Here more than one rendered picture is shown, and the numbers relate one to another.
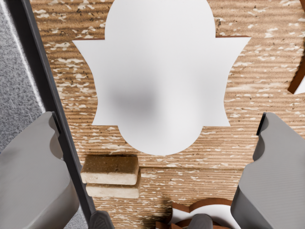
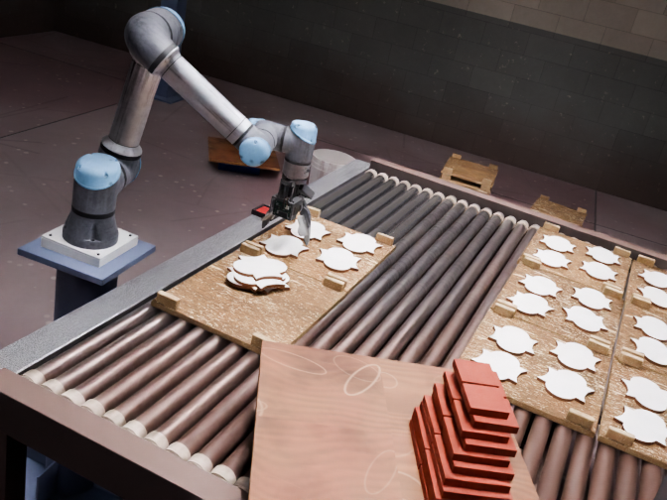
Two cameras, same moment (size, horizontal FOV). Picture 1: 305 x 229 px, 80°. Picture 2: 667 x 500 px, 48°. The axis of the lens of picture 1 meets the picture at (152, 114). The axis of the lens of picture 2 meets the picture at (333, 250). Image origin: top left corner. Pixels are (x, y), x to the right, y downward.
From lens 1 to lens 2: 2.22 m
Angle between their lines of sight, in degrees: 94
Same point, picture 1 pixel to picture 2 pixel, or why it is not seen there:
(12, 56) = (245, 236)
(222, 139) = (293, 262)
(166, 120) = (281, 248)
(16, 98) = (233, 238)
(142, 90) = (280, 243)
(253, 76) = (308, 256)
